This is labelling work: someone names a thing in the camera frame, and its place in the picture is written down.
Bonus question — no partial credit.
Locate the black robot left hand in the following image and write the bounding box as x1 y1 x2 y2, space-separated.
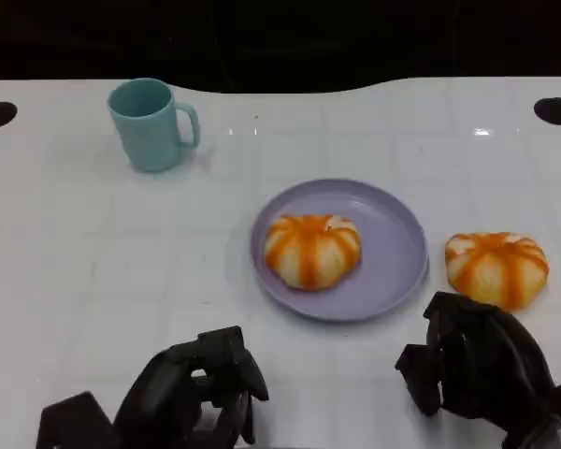
114 326 270 449

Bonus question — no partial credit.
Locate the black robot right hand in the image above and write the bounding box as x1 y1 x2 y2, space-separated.
395 291 561 432

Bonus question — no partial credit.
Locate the orange and white bread roll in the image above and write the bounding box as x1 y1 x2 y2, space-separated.
263 213 363 292
444 231 551 313

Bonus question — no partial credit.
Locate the lilac plate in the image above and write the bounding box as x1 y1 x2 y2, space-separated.
249 178 430 325

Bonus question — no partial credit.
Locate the pale green mug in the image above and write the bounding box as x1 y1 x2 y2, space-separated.
106 77 202 173

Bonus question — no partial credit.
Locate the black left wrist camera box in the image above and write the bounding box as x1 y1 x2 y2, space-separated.
36 391 122 449

